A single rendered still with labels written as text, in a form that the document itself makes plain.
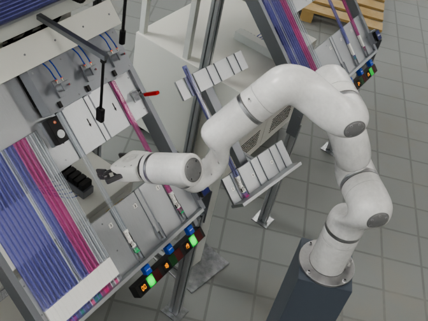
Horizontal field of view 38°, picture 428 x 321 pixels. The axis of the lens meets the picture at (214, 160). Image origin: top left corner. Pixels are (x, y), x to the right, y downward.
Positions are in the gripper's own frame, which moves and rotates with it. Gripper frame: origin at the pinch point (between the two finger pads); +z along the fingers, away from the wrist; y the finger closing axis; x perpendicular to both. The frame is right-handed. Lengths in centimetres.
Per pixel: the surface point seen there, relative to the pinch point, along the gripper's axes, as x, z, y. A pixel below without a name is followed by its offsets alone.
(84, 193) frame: 19.7, 39.1, -12.3
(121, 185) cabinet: 25, 37, -27
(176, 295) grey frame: 82, 40, -33
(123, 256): 29.0, 6.0, 4.7
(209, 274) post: 92, 46, -59
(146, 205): 21.2, 7.4, -11.5
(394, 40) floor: 80, 66, -327
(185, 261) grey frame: 61, 25, -32
